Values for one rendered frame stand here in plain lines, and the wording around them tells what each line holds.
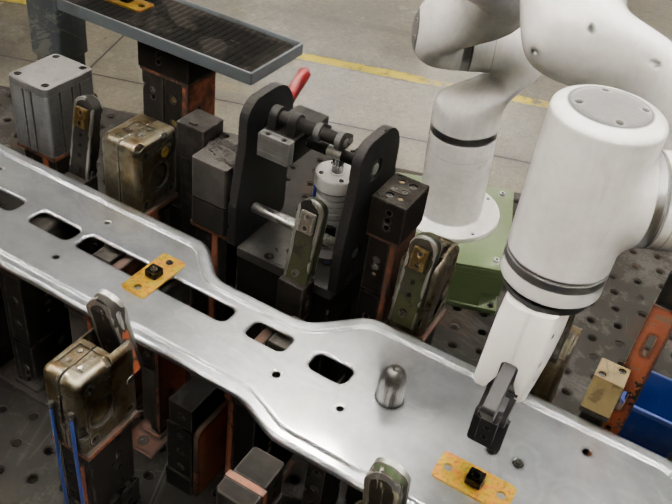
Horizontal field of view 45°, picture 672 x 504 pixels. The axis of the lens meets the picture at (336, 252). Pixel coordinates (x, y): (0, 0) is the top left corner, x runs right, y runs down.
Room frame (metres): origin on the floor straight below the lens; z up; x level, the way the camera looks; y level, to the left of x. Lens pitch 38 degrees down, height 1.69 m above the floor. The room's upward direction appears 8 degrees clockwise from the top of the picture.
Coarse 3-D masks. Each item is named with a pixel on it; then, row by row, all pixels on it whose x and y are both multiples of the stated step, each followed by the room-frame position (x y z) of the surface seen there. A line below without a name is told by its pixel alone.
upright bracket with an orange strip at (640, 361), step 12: (660, 300) 0.67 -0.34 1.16; (660, 312) 0.67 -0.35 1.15; (648, 324) 0.67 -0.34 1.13; (660, 324) 0.66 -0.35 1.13; (648, 336) 0.67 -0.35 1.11; (660, 336) 0.66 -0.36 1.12; (636, 348) 0.67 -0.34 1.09; (660, 348) 0.66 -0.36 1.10; (636, 360) 0.67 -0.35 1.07; (648, 360) 0.66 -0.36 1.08; (636, 372) 0.66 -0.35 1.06; (648, 372) 0.66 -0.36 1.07; (636, 384) 0.66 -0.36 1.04; (636, 396) 0.66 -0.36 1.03; (624, 408) 0.66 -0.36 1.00; (612, 420) 0.66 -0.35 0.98; (624, 420) 0.66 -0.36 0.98; (612, 432) 0.66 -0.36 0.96
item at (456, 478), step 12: (444, 456) 0.55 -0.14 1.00; (456, 456) 0.56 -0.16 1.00; (456, 468) 0.54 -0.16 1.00; (468, 468) 0.54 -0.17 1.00; (480, 468) 0.55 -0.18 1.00; (444, 480) 0.52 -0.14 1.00; (456, 480) 0.53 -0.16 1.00; (468, 480) 0.52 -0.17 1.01; (480, 480) 0.52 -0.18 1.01; (492, 480) 0.53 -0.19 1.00; (468, 492) 0.51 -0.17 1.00; (480, 492) 0.52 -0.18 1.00; (492, 492) 0.52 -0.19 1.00; (504, 492) 0.52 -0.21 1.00
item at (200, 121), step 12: (180, 120) 1.00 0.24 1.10; (192, 120) 1.00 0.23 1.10; (204, 120) 1.01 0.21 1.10; (216, 120) 1.01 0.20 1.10; (180, 132) 0.99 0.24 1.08; (192, 132) 0.98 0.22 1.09; (204, 132) 0.98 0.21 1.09; (216, 132) 1.00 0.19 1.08; (180, 144) 0.99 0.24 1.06; (192, 144) 0.98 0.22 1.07; (204, 144) 0.98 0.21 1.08; (180, 156) 1.00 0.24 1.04; (192, 228) 0.99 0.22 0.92; (192, 300) 0.99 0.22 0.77
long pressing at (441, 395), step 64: (64, 192) 0.92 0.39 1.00; (0, 256) 0.77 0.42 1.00; (64, 256) 0.78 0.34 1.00; (192, 256) 0.82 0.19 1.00; (192, 320) 0.70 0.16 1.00; (256, 320) 0.72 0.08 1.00; (256, 384) 0.62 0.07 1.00; (320, 384) 0.63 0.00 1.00; (448, 384) 0.66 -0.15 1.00; (320, 448) 0.54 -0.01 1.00; (384, 448) 0.56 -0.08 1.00; (448, 448) 0.57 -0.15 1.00; (512, 448) 0.58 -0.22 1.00; (576, 448) 0.59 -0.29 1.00; (640, 448) 0.60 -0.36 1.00
